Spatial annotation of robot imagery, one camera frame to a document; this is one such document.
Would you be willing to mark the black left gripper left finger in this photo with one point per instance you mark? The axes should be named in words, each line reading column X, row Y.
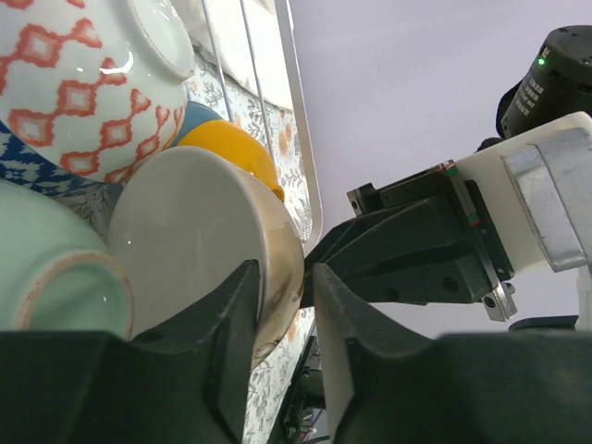
column 183, row 381

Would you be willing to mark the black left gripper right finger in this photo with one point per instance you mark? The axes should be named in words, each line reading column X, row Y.
column 384, row 383

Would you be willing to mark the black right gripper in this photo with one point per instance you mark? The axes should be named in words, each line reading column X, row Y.
column 425, row 239

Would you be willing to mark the white bowl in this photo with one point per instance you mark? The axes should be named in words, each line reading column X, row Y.
column 185, row 221

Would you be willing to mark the light green flower bowl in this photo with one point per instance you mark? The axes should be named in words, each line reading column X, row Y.
column 56, row 273

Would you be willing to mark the yellow bowl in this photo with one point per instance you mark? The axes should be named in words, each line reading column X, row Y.
column 234, row 144

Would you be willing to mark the blue triangle patterned bowl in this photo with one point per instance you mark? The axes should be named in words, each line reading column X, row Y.
column 21, row 165

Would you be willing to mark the white wire dish rack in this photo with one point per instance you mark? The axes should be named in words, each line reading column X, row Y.
column 284, row 133

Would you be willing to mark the orange patterned bowl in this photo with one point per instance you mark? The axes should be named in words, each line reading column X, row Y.
column 94, row 87

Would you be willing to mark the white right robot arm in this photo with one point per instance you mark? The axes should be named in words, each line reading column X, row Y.
column 557, row 84

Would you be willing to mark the floral patterned table mat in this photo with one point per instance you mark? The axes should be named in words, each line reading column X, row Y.
column 96, row 208

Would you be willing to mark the white folded cloth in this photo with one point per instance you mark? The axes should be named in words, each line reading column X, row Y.
column 244, row 37

